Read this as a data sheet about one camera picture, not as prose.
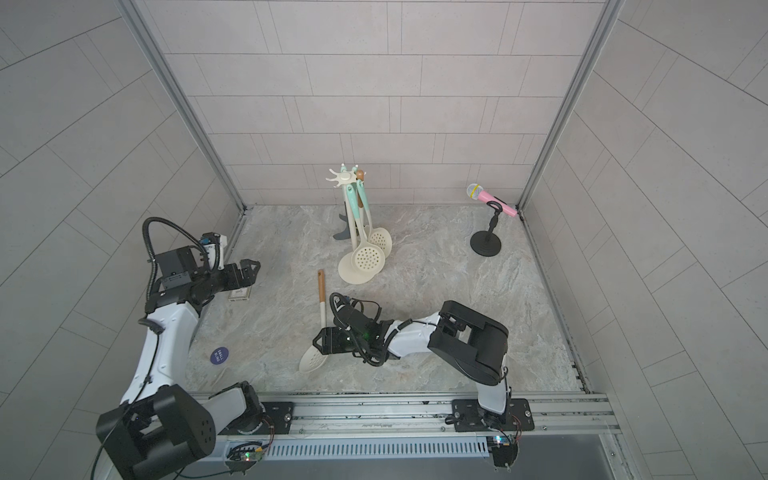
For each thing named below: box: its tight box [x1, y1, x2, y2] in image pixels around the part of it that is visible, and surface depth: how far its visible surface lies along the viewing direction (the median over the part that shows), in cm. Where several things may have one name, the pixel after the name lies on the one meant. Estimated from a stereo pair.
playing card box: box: [228, 286, 253, 301], surface depth 92 cm
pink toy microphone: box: [466, 183, 519, 217], surface depth 94 cm
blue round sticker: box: [210, 346, 229, 365], surface depth 82 cm
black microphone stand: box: [470, 200, 503, 257], surface depth 107 cm
